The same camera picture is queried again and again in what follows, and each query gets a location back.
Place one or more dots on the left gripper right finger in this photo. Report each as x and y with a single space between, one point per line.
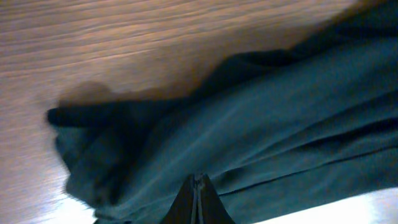
209 208

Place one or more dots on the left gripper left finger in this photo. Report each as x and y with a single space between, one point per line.
182 210

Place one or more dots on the black polo shirt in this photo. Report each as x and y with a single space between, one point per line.
276 132

